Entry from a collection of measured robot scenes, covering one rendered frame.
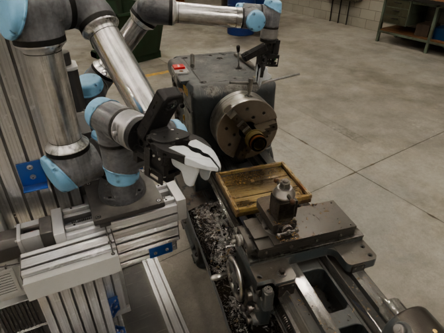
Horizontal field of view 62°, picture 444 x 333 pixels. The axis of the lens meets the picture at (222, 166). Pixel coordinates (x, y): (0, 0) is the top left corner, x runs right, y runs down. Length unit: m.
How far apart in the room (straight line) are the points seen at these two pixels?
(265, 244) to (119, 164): 0.69
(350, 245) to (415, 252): 1.51
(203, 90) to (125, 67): 0.94
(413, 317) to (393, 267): 1.78
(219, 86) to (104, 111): 1.14
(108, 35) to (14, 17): 0.19
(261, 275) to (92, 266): 0.55
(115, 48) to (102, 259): 0.61
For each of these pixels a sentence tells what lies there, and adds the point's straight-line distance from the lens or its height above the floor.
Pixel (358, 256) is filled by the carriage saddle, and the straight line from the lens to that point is 1.46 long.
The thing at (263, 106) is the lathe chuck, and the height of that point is 1.20.
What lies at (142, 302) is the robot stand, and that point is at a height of 0.21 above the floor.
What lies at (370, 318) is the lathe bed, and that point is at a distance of 1.34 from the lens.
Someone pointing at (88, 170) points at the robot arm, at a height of 1.33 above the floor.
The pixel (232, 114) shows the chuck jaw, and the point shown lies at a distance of 1.70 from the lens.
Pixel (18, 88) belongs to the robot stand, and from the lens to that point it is 1.22.
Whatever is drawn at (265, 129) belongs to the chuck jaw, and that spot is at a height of 1.11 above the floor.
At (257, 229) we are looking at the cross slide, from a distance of 1.38.
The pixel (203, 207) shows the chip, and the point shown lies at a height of 0.58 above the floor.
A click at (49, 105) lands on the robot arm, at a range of 1.01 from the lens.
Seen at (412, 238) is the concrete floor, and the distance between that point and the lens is 3.07.
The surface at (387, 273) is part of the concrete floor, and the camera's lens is 2.73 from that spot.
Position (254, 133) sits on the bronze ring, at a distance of 1.68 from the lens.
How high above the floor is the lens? 1.90
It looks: 33 degrees down
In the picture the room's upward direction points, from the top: straight up
